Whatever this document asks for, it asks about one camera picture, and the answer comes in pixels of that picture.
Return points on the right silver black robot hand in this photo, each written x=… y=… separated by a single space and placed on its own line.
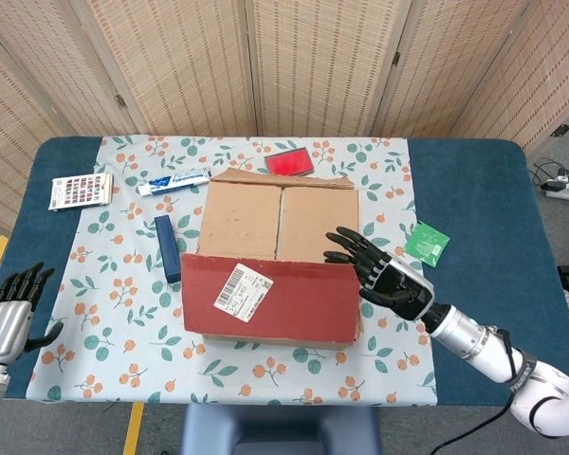
x=398 y=289

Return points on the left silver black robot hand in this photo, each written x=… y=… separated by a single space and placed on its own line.
x=0 y=327

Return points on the red cardboard box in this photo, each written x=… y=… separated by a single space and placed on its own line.
x=303 y=303

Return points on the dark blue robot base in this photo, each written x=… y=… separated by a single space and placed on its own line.
x=280 y=429

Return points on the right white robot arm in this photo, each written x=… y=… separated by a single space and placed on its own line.
x=483 y=346

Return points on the white box with colourful grid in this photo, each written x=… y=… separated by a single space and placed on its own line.
x=79 y=191

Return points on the dark blue slim box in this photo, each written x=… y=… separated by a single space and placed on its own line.
x=169 y=249

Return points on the blue and white small package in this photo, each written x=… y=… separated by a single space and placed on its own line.
x=173 y=182

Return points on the green sachet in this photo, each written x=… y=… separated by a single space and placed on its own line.
x=426 y=244

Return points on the blue padded table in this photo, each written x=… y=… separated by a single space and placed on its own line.
x=493 y=213

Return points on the floral tablecloth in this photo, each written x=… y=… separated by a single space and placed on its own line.
x=123 y=332

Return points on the red ink pad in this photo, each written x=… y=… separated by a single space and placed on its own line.
x=288 y=164

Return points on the white power strip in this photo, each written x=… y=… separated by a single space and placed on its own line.
x=566 y=189

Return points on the woven folding screen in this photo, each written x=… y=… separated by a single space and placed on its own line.
x=194 y=61

